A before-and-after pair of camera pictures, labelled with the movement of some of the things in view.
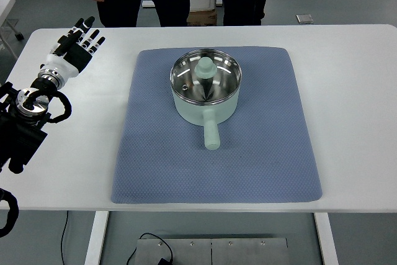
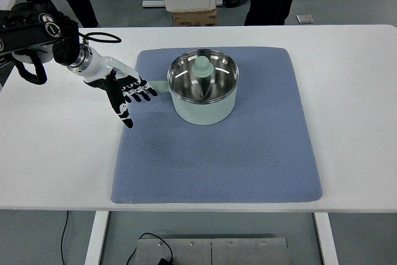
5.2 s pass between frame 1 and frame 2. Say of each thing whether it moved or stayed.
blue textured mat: stayed
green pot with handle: moved
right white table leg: stayed
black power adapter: stayed
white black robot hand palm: moved
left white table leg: stayed
